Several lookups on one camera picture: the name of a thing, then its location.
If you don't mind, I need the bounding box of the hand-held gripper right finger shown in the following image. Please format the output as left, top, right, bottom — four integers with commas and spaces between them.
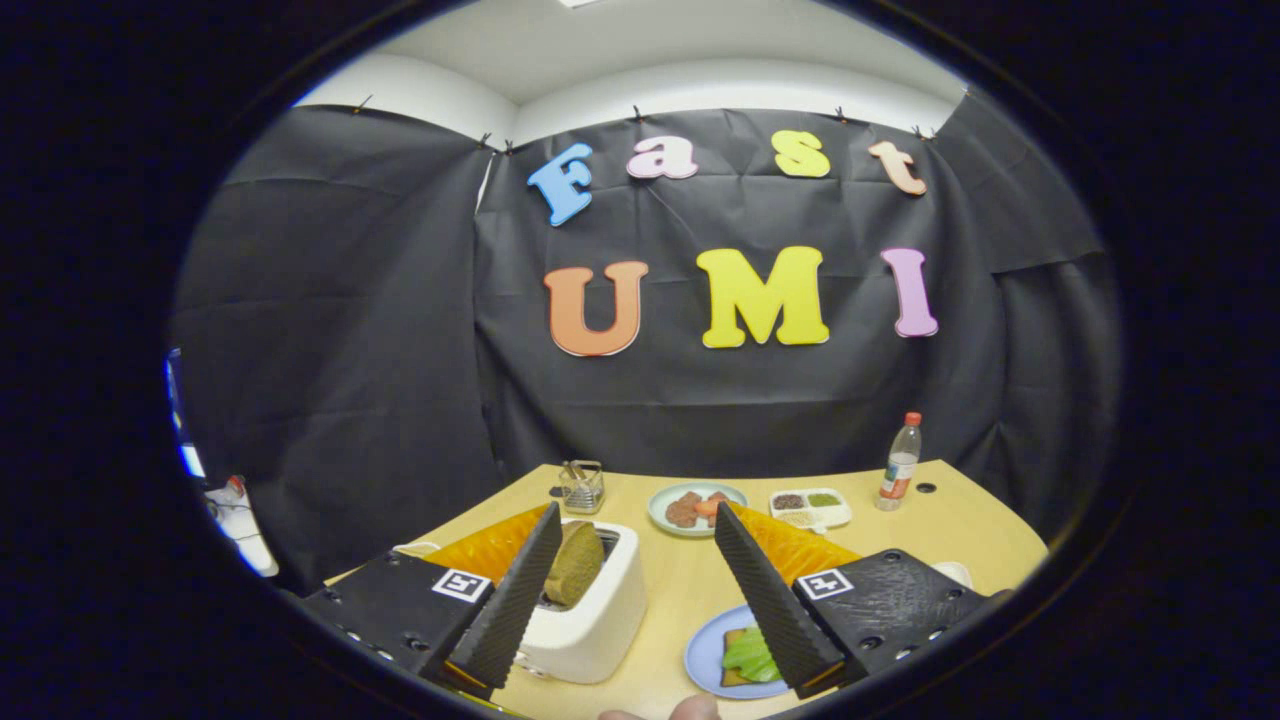
713, 501, 1011, 701

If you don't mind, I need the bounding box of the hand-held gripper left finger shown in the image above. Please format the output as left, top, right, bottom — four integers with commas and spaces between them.
297, 501, 564, 701

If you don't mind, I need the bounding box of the green lettuce leaf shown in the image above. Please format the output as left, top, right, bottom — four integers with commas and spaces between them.
722, 626, 783, 685

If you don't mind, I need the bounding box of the brown toast slice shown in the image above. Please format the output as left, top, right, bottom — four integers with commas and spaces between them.
543, 520, 606, 609

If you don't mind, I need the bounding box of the brown bread slice with crust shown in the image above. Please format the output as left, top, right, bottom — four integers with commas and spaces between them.
720, 628, 761, 689

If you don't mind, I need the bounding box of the blue round plate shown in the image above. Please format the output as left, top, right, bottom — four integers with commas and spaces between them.
684, 603, 801, 700

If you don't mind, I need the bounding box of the white toaster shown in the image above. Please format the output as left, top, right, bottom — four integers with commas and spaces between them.
515, 518, 649, 686

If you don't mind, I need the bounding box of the white divided dish with grains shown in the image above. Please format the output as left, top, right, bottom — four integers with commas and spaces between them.
768, 487, 854, 532

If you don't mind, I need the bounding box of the clear holder with sticks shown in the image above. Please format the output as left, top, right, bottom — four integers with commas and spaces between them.
557, 459, 606, 515

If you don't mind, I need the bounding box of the teal round plate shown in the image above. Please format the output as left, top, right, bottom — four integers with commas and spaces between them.
648, 482, 749, 538

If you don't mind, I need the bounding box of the clear bottle with red cap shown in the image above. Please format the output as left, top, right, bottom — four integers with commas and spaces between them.
876, 411, 923, 512

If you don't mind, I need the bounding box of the black backdrop cloth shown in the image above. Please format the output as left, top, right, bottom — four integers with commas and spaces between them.
170, 95, 1121, 591

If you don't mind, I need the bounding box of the white equipment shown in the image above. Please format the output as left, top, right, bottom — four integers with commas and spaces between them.
205, 475, 281, 579

